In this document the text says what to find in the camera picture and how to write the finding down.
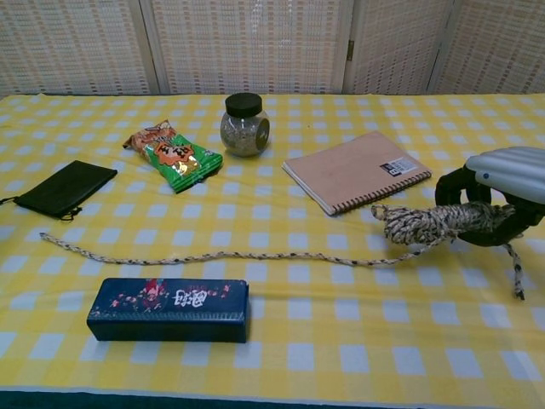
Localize orange green snack bag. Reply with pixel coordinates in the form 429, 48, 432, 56
123, 119, 225, 195

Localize dark blue printed box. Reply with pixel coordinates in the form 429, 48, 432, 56
86, 277, 251, 344

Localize black drawstring pouch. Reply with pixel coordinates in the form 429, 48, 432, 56
0, 159, 118, 223

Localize woven folding screen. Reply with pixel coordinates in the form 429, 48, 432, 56
0, 0, 545, 97

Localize speckled beige rope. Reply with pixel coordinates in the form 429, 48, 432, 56
39, 201, 527, 302

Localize glass jar black lid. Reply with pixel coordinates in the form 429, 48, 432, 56
219, 92, 272, 159

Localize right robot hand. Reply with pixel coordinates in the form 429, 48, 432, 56
433, 147, 545, 249

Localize brown spiral notebook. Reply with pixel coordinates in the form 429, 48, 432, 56
281, 130, 433, 217

